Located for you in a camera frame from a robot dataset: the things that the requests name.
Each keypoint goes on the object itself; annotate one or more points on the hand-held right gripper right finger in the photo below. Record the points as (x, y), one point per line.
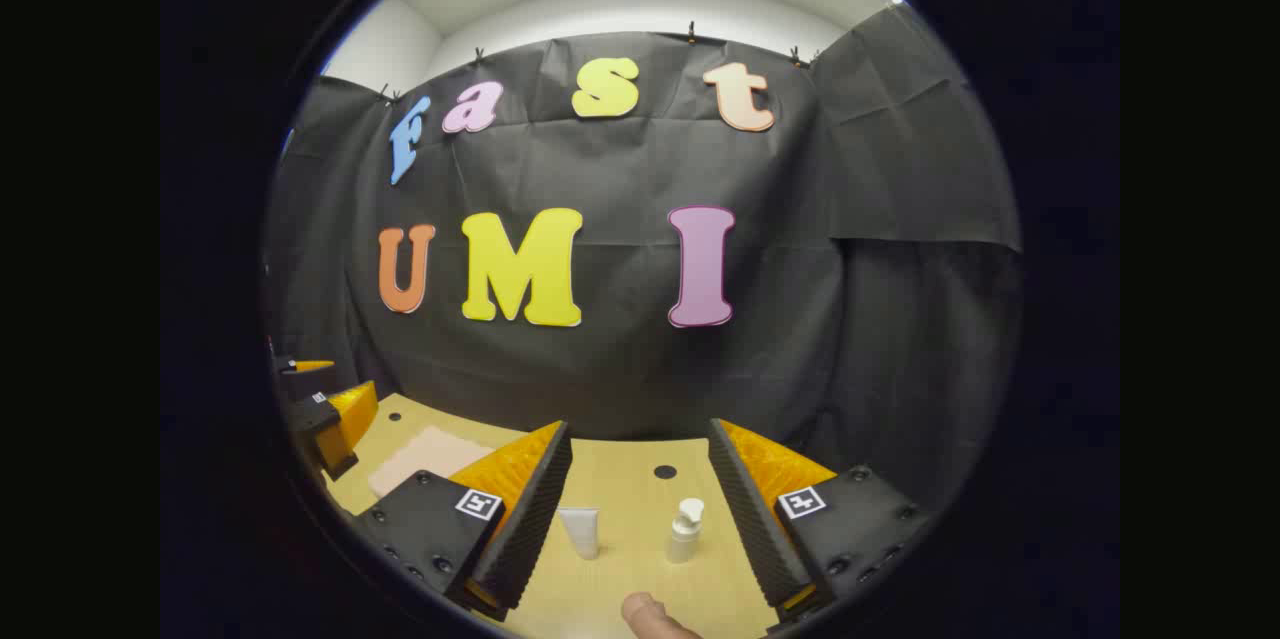
(760, 529)

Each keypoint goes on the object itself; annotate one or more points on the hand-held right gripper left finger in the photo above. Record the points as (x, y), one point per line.
(525, 529)

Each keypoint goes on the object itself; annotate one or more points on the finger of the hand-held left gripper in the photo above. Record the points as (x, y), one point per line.
(295, 381)
(315, 419)

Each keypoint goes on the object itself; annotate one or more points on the white pump bottle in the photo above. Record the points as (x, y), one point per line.
(684, 541)

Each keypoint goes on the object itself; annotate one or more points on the pink suitcase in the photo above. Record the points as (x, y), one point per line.
(425, 459)

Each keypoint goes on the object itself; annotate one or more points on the black backdrop cloth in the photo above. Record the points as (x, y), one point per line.
(620, 179)

